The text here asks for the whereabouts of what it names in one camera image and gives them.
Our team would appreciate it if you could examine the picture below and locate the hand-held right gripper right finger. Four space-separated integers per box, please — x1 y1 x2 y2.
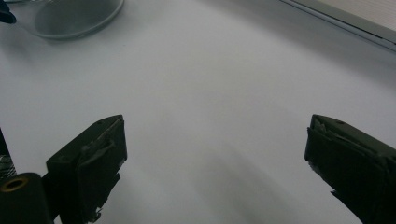
304 114 396 224

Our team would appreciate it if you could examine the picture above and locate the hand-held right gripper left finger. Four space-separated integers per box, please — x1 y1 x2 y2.
46 114 129 224

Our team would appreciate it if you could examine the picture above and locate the clear glass jar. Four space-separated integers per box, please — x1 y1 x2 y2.
4 0 125 41

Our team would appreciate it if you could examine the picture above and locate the dark blue clip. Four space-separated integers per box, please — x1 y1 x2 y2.
0 0 17 25

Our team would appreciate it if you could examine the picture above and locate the grey metal edge rail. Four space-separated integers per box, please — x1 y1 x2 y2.
279 0 396 52

